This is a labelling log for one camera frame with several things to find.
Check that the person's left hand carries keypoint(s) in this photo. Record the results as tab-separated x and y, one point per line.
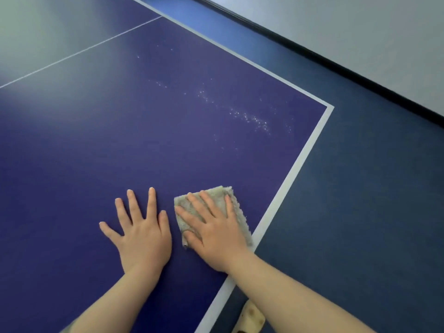
144	242

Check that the blue table tennis table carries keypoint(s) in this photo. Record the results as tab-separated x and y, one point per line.
138	117

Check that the cream right slipper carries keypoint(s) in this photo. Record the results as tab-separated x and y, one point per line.
248	319

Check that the person's right hand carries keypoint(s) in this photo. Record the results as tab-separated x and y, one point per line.
216	242

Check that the person's left forearm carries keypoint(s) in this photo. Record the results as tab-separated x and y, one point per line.
118	305

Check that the grey cleaning cloth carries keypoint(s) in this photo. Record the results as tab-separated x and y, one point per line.
239	218

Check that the person's right forearm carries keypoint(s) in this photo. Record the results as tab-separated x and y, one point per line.
298	298

